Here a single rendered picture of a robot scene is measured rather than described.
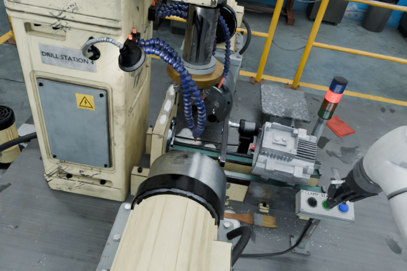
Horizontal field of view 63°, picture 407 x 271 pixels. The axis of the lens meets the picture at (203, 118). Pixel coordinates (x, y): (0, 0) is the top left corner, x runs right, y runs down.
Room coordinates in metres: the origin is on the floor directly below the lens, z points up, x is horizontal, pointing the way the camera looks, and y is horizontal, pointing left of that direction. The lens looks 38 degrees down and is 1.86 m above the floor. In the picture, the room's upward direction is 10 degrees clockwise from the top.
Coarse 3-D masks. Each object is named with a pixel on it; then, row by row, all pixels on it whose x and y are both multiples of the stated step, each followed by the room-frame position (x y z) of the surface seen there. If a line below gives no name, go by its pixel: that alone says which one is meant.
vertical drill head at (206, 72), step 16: (192, 16) 0.90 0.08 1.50; (208, 16) 0.90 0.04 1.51; (192, 32) 0.90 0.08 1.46; (208, 32) 0.90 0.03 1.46; (192, 48) 0.90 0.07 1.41; (208, 48) 0.91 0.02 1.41; (192, 64) 0.90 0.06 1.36; (208, 64) 0.91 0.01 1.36; (176, 80) 0.86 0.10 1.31; (208, 80) 0.87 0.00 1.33; (176, 96) 0.90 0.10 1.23
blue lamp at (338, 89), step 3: (333, 81) 1.23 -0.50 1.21; (333, 84) 1.22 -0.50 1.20; (336, 84) 1.21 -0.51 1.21; (339, 84) 1.21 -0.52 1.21; (330, 87) 1.23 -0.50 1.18; (333, 87) 1.22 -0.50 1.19; (336, 87) 1.21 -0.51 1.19; (339, 87) 1.21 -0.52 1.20; (342, 87) 1.21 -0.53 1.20; (345, 87) 1.22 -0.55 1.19; (330, 90) 1.23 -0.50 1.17; (333, 90) 1.22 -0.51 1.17; (336, 90) 1.21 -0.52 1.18; (339, 90) 1.21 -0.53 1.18; (342, 90) 1.21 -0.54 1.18; (336, 93) 1.21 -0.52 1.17; (339, 93) 1.21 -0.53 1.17; (342, 93) 1.22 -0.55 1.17
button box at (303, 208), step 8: (304, 192) 0.72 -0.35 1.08; (312, 192) 0.72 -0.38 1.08; (296, 200) 0.72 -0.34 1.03; (304, 200) 0.70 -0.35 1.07; (320, 200) 0.71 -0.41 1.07; (296, 208) 0.70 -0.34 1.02; (304, 208) 0.67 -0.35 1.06; (312, 208) 0.68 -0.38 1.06; (320, 208) 0.68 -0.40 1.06; (336, 208) 0.69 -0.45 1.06; (352, 208) 0.70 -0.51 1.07; (304, 216) 0.68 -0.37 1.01; (312, 216) 0.67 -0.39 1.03; (320, 216) 0.67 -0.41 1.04; (328, 216) 0.66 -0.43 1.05; (336, 216) 0.67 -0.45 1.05; (344, 216) 0.67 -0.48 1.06; (352, 216) 0.68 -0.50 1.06
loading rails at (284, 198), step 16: (176, 144) 1.00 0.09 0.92; (192, 144) 1.01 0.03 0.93; (240, 160) 0.98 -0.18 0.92; (240, 176) 0.89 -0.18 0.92; (256, 176) 0.91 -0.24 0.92; (320, 176) 0.97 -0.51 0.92; (240, 192) 0.87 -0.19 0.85; (256, 192) 0.86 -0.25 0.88; (272, 192) 0.86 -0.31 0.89; (288, 192) 0.86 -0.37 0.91; (320, 192) 0.88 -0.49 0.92; (272, 208) 0.86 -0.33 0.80; (288, 208) 0.86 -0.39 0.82
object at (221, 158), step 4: (224, 120) 1.07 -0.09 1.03; (228, 120) 1.08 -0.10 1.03; (224, 124) 1.05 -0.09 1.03; (228, 124) 1.05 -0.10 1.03; (224, 128) 1.02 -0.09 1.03; (224, 132) 1.00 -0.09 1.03; (224, 136) 0.97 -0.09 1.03; (224, 140) 0.95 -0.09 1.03; (224, 144) 0.93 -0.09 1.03; (220, 148) 0.93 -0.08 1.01; (224, 148) 0.91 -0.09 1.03; (220, 152) 0.89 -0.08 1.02; (224, 152) 0.88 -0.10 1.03; (220, 156) 0.86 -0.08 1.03; (224, 156) 0.87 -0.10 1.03; (220, 160) 0.84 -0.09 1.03; (224, 160) 0.85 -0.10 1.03; (220, 164) 0.84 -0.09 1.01; (224, 164) 0.84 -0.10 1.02
